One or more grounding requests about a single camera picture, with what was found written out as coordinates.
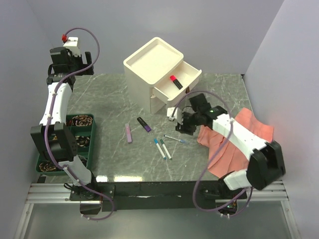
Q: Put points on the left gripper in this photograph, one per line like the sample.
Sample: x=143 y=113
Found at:
x=79 y=59

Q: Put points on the pink cloth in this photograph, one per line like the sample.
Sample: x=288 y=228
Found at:
x=230 y=158

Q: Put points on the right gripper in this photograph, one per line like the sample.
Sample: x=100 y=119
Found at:
x=183 y=128

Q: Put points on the green compartment tray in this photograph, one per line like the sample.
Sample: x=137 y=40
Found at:
x=83 y=127

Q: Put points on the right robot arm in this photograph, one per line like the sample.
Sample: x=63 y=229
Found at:
x=265 y=159

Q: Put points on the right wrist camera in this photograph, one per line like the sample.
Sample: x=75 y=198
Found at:
x=174 y=114

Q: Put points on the white top drawer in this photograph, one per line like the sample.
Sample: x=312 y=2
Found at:
x=167 y=91

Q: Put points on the black pink highlighter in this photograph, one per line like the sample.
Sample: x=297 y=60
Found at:
x=176 y=82

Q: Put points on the blue whiteboard pen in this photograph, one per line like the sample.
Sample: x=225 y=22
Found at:
x=174 y=138

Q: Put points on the aluminium rail frame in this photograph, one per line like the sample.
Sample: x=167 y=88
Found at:
x=49 y=214

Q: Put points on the blue cap white marker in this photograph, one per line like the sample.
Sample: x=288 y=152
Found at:
x=160 y=149

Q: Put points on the black base bar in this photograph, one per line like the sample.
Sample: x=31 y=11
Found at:
x=165 y=195

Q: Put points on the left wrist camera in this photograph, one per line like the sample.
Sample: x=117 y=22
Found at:
x=72 y=44

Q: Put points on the black purple highlighter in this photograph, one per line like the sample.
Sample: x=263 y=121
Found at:
x=144 y=124

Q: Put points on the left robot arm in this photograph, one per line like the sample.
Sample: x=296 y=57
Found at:
x=52 y=138

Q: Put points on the white drawer cabinet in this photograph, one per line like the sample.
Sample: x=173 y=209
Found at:
x=145 y=68

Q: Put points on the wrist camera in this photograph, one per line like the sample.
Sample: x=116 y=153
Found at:
x=174 y=114
x=72 y=44

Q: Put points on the green cap white marker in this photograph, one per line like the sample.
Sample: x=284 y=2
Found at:
x=166 y=150

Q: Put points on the pink lilac highlighter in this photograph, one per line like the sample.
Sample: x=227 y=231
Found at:
x=128 y=133

